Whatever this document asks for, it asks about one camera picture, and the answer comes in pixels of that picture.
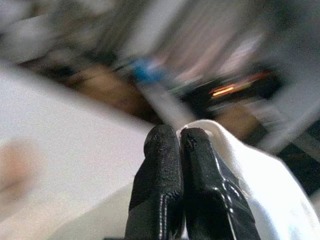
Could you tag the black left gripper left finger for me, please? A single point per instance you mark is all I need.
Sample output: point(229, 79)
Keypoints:
point(160, 180)

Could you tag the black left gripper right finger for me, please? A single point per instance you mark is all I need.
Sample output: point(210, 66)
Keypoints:
point(202, 190)

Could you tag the white t-shirt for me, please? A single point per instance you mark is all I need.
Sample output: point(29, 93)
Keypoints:
point(270, 190)

